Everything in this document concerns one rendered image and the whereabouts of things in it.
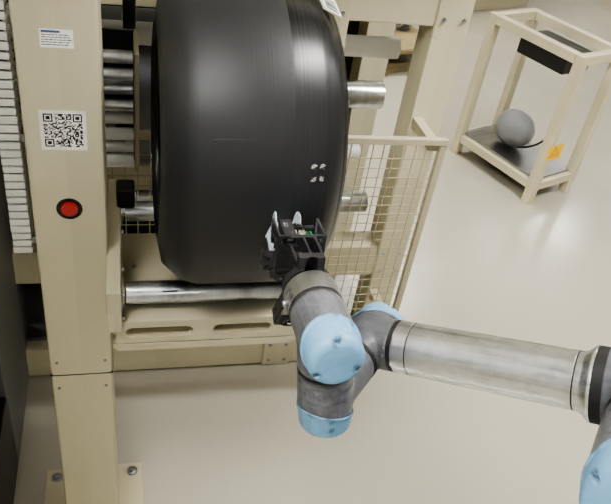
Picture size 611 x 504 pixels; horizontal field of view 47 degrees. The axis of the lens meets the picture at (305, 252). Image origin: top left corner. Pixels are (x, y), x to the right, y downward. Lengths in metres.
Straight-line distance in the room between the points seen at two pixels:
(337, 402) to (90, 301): 0.71
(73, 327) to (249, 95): 0.68
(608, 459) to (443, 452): 1.67
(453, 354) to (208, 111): 0.50
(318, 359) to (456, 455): 1.63
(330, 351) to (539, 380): 0.26
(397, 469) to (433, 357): 1.39
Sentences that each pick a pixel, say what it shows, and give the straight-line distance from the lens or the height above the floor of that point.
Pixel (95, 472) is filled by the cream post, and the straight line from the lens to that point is 1.92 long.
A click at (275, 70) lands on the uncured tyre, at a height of 1.39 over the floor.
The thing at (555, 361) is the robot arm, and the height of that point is 1.24.
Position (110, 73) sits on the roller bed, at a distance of 1.65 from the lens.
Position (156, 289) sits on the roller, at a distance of 1.38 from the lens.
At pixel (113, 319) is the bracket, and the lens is 1.37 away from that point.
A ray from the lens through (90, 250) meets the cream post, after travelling 1.41.
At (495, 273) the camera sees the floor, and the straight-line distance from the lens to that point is 3.24.
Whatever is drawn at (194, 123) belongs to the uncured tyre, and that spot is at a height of 1.32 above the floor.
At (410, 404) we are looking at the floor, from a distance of 2.52.
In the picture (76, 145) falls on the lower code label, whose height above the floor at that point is 1.19.
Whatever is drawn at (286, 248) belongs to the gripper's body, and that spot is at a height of 1.23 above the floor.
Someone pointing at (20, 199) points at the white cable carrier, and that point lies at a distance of 1.36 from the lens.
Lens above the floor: 1.82
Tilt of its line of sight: 37 degrees down
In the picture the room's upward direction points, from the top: 10 degrees clockwise
